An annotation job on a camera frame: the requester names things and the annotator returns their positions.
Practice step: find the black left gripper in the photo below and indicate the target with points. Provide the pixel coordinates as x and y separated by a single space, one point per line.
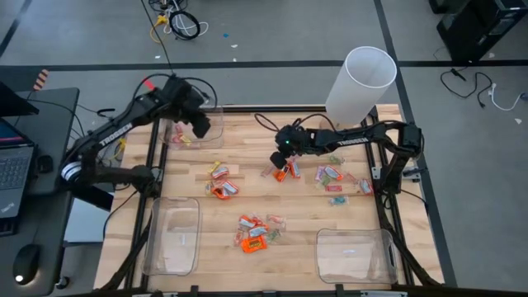
201 125

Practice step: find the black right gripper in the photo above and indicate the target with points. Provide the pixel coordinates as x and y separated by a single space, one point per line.
279 159

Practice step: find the orange candy pack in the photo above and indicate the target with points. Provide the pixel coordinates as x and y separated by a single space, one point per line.
282 174

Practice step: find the pink candy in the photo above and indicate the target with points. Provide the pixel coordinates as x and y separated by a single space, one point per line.
320 173
178 133

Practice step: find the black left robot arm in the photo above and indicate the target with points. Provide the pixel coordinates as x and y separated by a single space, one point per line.
115 134

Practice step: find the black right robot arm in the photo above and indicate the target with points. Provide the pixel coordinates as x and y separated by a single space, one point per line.
354 142

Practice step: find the clear wrapped green candy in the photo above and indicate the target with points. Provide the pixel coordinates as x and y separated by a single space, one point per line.
273 235
336 158

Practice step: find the teal wrapped candy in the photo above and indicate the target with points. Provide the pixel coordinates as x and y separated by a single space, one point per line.
338 200

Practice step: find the red white candy wrapper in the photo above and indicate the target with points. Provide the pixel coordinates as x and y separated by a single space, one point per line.
365 186

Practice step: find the clear plastic bin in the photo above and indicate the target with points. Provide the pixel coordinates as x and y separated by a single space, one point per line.
173 235
216 136
354 255

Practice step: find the red tape tag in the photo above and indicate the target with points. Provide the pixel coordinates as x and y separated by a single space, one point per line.
148 84

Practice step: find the large orange Reese's pack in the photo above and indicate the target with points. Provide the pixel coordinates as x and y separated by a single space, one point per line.
253 244

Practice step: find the white shade table lamp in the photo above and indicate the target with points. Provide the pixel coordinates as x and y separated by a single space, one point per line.
363 82

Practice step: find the black desk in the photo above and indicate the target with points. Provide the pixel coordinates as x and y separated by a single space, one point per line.
53 119

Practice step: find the small black desk device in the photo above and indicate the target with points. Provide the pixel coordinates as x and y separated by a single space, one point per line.
44 163

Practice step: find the orange black striped marker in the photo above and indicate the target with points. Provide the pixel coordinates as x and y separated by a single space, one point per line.
41 79

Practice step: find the black monitor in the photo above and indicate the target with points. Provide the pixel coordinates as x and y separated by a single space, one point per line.
12 103

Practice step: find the black laptop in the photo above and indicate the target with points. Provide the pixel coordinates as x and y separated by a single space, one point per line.
16 173

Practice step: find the black desk caster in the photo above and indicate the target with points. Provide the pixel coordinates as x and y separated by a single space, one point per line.
62 282

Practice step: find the black computer mouse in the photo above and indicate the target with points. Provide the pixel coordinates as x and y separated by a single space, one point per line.
25 262

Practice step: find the black computer tower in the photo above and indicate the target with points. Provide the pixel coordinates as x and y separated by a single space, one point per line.
478 29

